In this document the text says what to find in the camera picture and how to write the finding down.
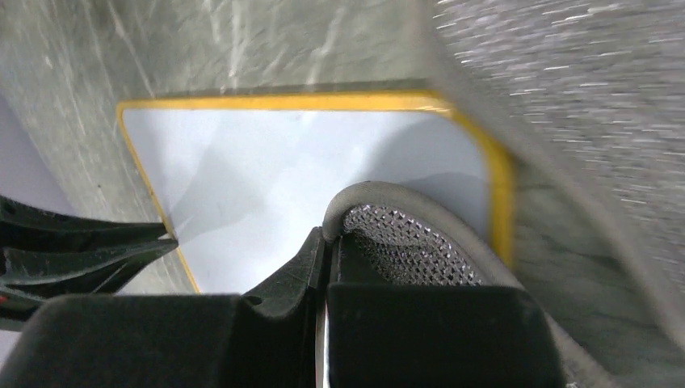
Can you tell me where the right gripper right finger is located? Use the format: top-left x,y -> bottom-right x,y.
326,235 -> 566,387

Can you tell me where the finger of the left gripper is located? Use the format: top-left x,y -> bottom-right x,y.
1,239 -> 178,307
1,196 -> 167,252

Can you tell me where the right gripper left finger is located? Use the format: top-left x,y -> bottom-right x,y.
1,228 -> 326,387

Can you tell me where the yellow framed whiteboard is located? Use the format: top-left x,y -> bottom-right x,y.
116,90 -> 515,293

